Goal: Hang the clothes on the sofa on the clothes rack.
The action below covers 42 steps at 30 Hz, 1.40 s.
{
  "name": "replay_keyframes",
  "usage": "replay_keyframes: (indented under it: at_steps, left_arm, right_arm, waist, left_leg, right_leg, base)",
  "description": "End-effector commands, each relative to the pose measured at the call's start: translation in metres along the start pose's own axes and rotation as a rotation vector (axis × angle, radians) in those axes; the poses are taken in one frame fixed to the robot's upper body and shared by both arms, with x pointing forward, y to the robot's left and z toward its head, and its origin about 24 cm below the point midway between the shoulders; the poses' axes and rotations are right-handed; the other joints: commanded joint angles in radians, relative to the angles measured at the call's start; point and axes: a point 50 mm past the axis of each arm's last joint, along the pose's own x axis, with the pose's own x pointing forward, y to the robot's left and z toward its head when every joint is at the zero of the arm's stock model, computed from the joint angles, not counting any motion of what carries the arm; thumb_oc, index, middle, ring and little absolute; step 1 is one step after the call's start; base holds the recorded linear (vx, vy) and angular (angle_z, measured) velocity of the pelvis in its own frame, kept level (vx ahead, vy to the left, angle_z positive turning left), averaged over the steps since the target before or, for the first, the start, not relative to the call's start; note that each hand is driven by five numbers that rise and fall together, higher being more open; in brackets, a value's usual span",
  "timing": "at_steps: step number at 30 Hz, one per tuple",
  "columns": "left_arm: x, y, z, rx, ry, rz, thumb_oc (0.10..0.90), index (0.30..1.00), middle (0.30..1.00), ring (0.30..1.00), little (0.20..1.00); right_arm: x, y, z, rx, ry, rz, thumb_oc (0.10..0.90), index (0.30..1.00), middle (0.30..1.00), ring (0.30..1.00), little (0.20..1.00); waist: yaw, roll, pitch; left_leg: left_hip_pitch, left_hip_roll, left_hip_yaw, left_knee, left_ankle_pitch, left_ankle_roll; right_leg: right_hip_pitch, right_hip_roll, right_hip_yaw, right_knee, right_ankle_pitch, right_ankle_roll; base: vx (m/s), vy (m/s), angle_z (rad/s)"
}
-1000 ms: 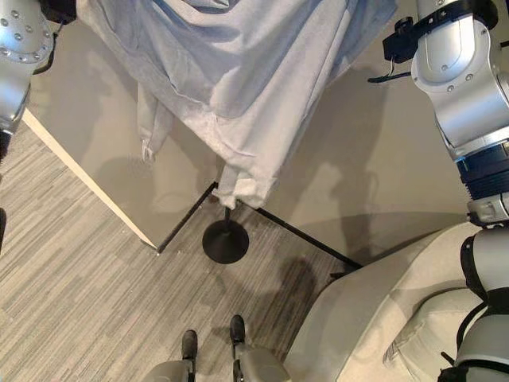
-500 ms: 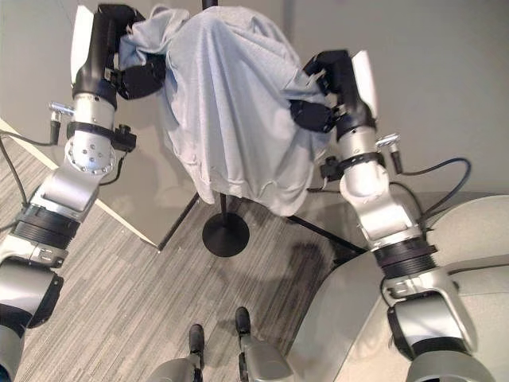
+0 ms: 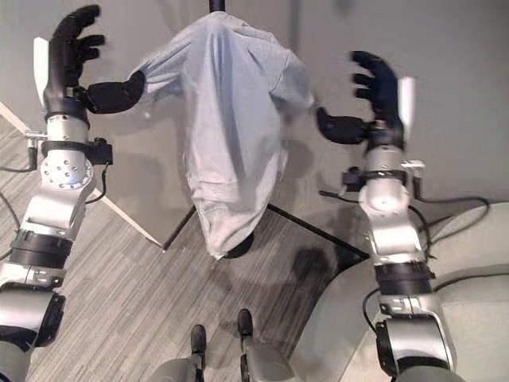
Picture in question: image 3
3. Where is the robot leg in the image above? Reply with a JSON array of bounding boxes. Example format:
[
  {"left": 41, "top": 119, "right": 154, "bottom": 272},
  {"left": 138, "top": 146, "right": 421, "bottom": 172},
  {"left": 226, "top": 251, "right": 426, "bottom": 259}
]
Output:
[
  {"left": 237, "top": 309, "right": 297, "bottom": 382},
  {"left": 150, "top": 324, "right": 208, "bottom": 382}
]

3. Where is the light grey sofa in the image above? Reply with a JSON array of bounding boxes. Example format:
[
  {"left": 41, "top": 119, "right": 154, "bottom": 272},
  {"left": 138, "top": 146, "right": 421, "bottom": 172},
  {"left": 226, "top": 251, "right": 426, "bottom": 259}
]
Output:
[{"left": 293, "top": 201, "right": 509, "bottom": 382}]

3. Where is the light blue shirt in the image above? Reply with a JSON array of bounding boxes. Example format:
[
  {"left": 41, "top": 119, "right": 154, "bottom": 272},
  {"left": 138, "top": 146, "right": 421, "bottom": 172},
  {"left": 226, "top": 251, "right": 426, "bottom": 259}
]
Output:
[{"left": 139, "top": 11, "right": 319, "bottom": 262}]

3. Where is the robot right leg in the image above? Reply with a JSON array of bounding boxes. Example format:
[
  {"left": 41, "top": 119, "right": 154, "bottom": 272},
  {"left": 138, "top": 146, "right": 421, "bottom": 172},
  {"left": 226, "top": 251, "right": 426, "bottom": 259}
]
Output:
[{"left": 237, "top": 309, "right": 297, "bottom": 382}]

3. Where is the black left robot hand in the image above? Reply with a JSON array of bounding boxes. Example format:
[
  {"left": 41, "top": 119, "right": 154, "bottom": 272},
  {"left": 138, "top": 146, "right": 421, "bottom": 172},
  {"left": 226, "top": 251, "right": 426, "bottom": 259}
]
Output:
[{"left": 33, "top": 4, "right": 146, "bottom": 120}]

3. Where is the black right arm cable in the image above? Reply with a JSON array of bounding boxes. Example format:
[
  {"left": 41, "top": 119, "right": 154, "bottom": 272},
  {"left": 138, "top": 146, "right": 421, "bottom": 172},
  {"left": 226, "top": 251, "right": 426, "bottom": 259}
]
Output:
[{"left": 320, "top": 189, "right": 491, "bottom": 263}]

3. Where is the robot left leg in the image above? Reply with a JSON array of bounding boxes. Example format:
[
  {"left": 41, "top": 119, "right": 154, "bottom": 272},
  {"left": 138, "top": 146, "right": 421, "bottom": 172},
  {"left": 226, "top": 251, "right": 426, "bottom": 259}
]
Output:
[{"left": 150, "top": 324, "right": 208, "bottom": 382}]

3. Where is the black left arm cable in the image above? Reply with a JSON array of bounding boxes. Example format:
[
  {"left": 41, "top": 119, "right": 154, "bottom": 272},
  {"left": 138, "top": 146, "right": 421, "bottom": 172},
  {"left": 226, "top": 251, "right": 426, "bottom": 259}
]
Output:
[{"left": 85, "top": 162, "right": 111, "bottom": 205}]

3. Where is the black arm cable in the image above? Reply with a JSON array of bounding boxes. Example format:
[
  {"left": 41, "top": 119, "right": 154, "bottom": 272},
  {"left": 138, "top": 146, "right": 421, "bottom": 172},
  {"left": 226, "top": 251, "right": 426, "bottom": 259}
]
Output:
[
  {"left": 85, "top": 162, "right": 111, "bottom": 205},
  {"left": 320, "top": 189, "right": 491, "bottom": 263}
]

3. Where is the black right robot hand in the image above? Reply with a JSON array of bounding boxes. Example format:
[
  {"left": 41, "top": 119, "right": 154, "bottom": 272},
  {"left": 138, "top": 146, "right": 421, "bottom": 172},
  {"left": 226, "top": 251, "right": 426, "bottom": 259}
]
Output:
[{"left": 316, "top": 50, "right": 418, "bottom": 151}]

